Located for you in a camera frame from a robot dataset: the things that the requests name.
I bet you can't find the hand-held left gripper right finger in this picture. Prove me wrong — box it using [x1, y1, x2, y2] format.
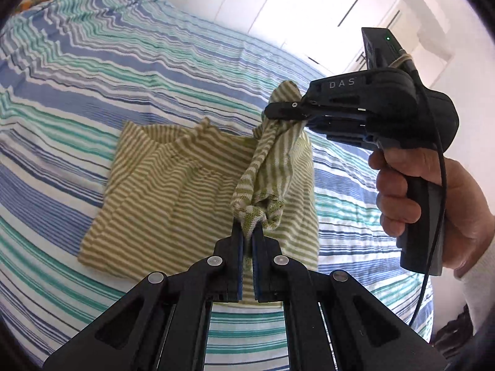
[251, 222, 451, 371]

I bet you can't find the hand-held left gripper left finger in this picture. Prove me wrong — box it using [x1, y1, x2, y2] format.
[42, 220, 245, 371]

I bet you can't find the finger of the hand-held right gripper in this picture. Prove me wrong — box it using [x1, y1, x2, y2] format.
[264, 100, 311, 120]

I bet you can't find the green striped cardigan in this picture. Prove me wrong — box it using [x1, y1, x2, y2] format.
[77, 80, 321, 279]

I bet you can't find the person's right forearm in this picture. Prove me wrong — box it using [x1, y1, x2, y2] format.
[454, 240, 495, 333]

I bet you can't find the person's right hand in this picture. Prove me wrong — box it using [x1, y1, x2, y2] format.
[368, 149, 495, 279]

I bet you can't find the white wardrobe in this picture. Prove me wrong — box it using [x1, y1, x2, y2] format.
[155, 0, 453, 82]

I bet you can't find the blue striped bed sheet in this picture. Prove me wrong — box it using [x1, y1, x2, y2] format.
[0, 0, 434, 371]

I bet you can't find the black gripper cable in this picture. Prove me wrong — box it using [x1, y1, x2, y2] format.
[402, 50, 450, 327]

